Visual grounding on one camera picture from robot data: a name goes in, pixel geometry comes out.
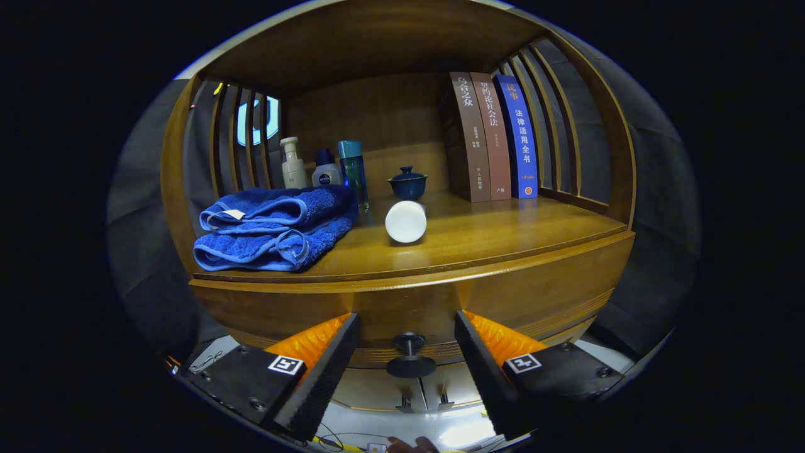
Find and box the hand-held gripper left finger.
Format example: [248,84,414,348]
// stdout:
[179,313,361,442]

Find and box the wooden drawer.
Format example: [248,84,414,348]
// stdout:
[189,232,636,379]

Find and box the wooden cabinet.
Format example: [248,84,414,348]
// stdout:
[160,0,637,416]

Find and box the wooden countertop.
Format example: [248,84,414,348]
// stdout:
[192,191,630,282]

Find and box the teal clear bottle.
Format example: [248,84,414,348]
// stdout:
[336,140,370,213]

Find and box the blue folded towel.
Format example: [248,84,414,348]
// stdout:
[192,184,359,272]

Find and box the white bottle blue cap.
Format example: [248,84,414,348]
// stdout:
[311,148,343,187]

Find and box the wooden cabinet door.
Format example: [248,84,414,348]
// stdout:
[333,368,428,413]
[420,362,488,410]

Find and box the reddish brown book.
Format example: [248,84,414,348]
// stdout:
[470,72,513,201]

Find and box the white pump bottle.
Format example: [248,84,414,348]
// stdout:
[280,137,309,189]

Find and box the blue book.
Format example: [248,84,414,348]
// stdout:
[492,74,540,199]

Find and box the white green tube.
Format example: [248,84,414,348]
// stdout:
[384,199,428,245]

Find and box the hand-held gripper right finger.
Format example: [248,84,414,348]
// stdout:
[454,310,626,441]

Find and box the blue lidded teacup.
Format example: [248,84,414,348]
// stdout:
[387,166,429,202]

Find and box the dark brown book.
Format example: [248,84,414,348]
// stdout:
[440,71,492,203]

